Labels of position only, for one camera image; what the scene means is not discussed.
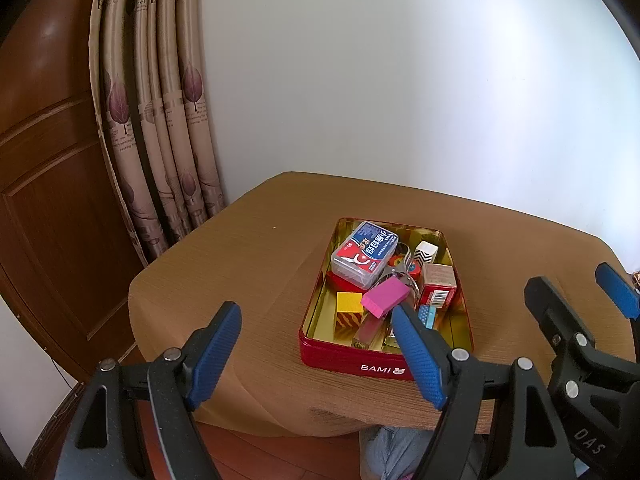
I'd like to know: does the thin black wire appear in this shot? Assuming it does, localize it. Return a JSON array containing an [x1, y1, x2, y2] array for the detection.
[[46, 354, 72, 387]]

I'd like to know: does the small blue clip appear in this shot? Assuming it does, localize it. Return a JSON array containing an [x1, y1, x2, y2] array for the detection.
[[417, 304, 441, 331]]

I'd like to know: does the small beige box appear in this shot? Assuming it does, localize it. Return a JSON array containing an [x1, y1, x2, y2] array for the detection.
[[419, 262, 458, 307]]

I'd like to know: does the person's leg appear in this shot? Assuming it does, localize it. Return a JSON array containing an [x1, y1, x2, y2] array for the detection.
[[359, 427, 481, 480]]

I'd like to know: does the red tin box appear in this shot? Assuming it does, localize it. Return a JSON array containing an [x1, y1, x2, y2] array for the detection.
[[299, 217, 475, 382]]

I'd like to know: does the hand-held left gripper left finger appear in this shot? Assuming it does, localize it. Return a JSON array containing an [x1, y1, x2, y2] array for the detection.
[[55, 301, 243, 480]]

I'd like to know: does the beige leaf print curtain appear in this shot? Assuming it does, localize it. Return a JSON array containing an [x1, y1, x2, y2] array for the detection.
[[89, 0, 228, 266]]

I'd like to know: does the brown wooden door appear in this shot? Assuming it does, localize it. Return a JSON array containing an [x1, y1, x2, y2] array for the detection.
[[0, 0, 151, 382]]

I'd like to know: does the black white striped eraser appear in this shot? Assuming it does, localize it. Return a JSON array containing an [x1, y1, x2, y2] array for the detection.
[[414, 241, 440, 265]]

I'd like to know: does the clear plastic box red label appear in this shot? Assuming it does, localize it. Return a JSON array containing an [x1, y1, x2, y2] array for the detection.
[[331, 221, 398, 290]]

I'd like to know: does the orange patterned block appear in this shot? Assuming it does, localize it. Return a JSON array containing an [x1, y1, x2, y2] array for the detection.
[[389, 254, 423, 281]]

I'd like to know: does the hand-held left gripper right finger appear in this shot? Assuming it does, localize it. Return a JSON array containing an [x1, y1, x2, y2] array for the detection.
[[391, 304, 576, 480]]

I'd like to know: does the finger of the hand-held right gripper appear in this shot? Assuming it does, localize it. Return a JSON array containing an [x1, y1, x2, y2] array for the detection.
[[595, 262, 640, 356], [524, 276, 598, 366]]

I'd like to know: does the yellow wooden block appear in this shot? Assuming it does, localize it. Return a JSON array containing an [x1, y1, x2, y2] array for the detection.
[[334, 291, 365, 342]]

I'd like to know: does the pink eraser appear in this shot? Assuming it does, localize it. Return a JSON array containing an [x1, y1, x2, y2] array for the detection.
[[361, 278, 408, 319]]

